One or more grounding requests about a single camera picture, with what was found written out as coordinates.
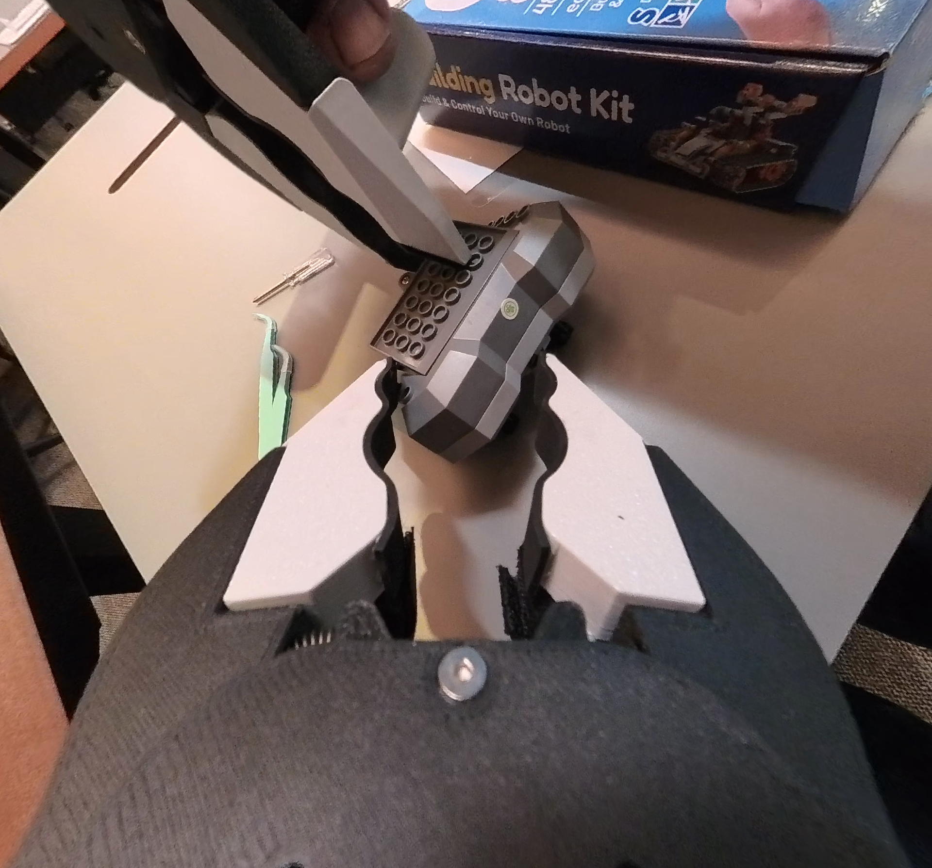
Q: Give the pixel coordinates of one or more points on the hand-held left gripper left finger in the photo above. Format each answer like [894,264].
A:
[313,519]

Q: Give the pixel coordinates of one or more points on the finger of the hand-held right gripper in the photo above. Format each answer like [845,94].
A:
[386,170]
[248,97]

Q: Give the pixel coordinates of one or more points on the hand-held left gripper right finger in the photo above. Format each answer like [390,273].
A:
[619,519]

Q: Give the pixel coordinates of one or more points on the grey studded battery box cover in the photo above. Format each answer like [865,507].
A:
[437,308]

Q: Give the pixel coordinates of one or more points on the grey toy battery box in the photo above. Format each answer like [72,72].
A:
[495,373]

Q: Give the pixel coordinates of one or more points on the person's right hand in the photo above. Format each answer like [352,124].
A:
[357,31]

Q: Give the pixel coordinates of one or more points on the white instruction sheet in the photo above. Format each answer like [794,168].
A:
[481,170]

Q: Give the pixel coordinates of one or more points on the teal tweezers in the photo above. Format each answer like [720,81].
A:
[271,388]

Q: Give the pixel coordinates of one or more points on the blue robot kit box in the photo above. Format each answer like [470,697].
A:
[656,97]

